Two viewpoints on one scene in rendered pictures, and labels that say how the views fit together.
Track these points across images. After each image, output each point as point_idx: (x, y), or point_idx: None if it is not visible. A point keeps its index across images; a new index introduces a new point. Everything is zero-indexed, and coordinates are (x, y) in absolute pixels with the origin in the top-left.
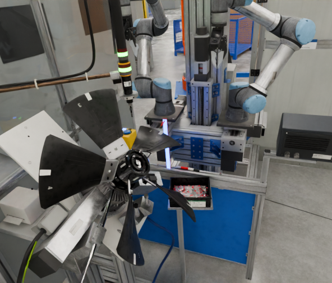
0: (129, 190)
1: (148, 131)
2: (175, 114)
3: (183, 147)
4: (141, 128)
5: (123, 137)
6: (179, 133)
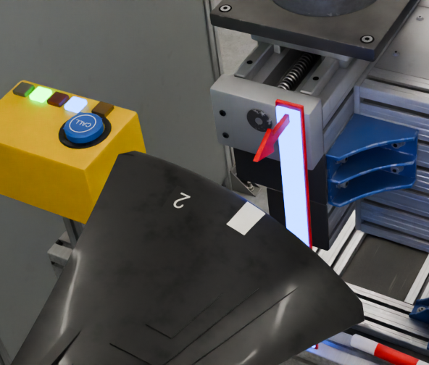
0: None
1: (163, 206)
2: (385, 7)
3: (409, 185)
4: (125, 179)
5: (59, 166)
6: (398, 116)
